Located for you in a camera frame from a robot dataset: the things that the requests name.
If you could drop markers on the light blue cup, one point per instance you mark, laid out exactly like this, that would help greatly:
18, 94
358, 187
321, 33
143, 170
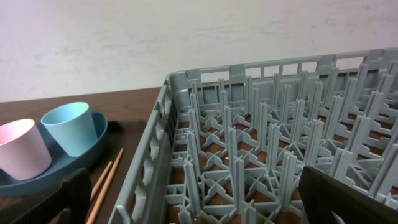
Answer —
72, 126

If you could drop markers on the short wooden chopstick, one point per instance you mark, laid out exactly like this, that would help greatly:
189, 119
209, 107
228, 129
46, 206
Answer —
99, 182

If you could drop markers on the long wooden chopstick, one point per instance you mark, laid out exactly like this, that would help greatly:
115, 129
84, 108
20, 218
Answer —
104, 188

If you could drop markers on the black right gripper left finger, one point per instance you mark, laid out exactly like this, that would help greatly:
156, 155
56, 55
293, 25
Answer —
70, 199

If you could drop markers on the pink cup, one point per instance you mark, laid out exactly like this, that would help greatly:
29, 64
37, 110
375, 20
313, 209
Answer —
24, 154

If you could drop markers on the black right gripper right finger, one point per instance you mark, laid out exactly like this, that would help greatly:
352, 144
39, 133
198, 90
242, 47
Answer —
324, 197

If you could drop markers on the dark blue plate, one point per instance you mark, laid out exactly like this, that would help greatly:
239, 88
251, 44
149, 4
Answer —
62, 164

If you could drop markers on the grey dishwasher rack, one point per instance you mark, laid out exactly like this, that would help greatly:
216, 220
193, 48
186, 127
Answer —
231, 142

